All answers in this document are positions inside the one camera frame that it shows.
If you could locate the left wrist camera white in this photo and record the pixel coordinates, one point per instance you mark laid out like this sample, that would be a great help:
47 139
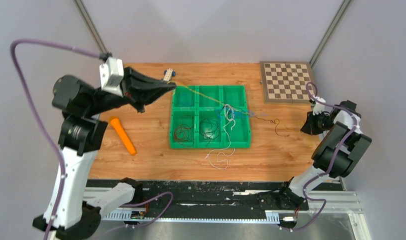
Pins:
111 74

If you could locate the green six-compartment tray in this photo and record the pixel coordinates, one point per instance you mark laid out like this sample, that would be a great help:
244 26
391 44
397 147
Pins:
209 117

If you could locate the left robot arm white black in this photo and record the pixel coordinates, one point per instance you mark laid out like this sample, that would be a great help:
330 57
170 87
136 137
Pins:
68 214

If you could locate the orange plastic carrot toy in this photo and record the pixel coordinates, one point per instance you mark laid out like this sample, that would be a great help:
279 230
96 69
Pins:
117 125

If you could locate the wooden chessboard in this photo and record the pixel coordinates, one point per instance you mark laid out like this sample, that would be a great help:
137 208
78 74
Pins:
285 82

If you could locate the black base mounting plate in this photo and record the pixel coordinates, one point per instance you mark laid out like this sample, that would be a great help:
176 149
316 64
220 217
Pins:
165 207

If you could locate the white blue toy car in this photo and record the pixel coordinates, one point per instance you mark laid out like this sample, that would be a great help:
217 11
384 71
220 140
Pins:
169 74

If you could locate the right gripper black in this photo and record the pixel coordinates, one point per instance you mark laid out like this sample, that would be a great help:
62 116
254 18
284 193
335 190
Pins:
309 127

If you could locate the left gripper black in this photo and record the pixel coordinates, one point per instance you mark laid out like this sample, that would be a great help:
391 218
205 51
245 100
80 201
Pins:
139 89

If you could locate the aluminium frame rail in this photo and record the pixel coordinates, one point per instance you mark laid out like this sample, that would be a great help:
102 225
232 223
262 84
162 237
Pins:
335 198

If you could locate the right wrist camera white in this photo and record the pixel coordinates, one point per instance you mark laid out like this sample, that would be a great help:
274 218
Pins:
318 105

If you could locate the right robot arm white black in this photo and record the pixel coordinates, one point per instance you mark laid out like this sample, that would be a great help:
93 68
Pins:
342 146

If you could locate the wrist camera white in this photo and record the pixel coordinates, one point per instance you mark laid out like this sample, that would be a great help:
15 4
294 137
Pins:
318 105
111 74

